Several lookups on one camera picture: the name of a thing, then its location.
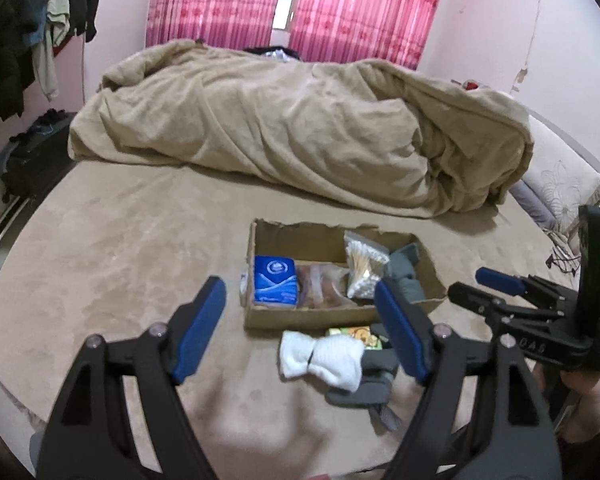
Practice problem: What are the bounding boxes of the floral cream pillow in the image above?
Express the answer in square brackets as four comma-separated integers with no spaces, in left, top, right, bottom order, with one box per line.
[522,114,600,235]

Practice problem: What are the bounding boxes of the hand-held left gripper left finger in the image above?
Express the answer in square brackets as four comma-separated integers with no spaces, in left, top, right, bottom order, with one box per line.
[32,276,227,480]

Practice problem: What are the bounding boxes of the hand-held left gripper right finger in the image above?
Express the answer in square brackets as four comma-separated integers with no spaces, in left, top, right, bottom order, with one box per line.
[374,276,564,480]

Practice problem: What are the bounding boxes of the pale hanging shirt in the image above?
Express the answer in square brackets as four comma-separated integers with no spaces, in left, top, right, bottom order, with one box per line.
[29,0,74,104]

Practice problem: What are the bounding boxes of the pink curtain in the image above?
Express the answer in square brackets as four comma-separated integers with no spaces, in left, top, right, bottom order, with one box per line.
[287,0,449,72]
[145,0,287,52]

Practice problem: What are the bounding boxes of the grey pillow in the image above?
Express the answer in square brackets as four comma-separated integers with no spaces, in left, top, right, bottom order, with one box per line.
[509,180,557,231]

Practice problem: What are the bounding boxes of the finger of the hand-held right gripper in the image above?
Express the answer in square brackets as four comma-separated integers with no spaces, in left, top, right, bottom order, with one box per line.
[447,282,566,333]
[476,267,581,317]

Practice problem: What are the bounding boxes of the blue tissue packet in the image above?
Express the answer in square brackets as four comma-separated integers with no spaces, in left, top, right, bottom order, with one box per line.
[252,254,300,307]

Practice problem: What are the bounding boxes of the green and yellow packet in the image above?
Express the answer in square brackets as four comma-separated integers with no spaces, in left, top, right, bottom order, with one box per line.
[326,325,384,351]

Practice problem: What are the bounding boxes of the dark hanging clothes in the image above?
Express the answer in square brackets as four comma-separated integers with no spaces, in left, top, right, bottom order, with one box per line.
[0,0,48,134]

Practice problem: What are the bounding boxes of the beige blanket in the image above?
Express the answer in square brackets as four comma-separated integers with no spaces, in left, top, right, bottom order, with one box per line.
[67,38,535,219]

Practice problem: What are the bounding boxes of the grey sock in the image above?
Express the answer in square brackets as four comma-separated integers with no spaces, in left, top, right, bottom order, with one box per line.
[382,242,426,307]
[325,346,407,434]

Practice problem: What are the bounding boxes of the black suitcase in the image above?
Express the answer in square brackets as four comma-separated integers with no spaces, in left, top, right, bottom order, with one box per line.
[0,109,79,202]

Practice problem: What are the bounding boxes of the dark shiny bag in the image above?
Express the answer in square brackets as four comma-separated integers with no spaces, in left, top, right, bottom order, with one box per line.
[242,45,301,63]

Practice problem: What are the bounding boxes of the white sock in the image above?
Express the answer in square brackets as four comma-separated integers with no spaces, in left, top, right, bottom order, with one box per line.
[279,331,366,392]

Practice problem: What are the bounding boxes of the cardboard box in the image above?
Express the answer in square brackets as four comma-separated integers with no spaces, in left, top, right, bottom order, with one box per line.
[243,218,447,331]

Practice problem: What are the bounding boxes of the beige bed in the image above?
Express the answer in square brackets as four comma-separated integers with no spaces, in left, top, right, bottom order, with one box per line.
[0,159,600,480]

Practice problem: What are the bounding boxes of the person's right hand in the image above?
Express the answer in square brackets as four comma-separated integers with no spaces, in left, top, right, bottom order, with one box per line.
[530,360,600,443]

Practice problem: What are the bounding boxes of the bag of cotton swabs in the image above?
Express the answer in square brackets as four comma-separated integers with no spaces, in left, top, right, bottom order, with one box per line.
[343,230,391,301]

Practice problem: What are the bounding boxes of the brown snack in clear wrapper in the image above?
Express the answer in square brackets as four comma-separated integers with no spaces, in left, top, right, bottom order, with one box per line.
[297,264,359,309]

